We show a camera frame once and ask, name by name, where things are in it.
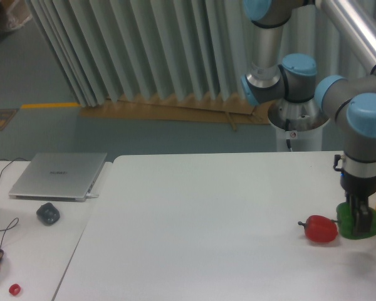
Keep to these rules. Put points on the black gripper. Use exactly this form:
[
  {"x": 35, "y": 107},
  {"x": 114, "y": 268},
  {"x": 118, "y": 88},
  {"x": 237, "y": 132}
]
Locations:
[{"x": 357, "y": 178}]

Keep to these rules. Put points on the green bell pepper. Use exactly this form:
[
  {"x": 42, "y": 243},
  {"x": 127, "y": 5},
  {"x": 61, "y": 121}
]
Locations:
[{"x": 344, "y": 223}]

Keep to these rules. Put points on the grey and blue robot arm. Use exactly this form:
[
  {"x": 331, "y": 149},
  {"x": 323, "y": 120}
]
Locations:
[{"x": 351, "y": 104}]

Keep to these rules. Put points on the red bell pepper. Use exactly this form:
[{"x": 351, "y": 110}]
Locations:
[{"x": 319, "y": 229}]

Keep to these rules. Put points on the brown cardboard sheet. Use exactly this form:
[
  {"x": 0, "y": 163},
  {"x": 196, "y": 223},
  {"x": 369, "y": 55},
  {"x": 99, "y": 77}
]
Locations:
[{"x": 175, "y": 111}]

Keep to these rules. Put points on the pale green folding curtain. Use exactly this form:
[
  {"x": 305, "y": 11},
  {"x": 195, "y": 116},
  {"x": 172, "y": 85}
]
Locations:
[{"x": 213, "y": 55}]

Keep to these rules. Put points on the silver laptop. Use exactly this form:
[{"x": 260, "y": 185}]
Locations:
[{"x": 59, "y": 176}]

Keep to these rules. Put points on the yellow floor tape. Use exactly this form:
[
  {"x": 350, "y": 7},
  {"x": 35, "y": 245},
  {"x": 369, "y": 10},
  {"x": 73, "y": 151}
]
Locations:
[{"x": 49, "y": 105}]

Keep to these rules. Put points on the dark grey earbuds case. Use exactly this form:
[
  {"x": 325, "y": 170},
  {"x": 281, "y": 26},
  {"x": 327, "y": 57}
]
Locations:
[{"x": 48, "y": 214}]

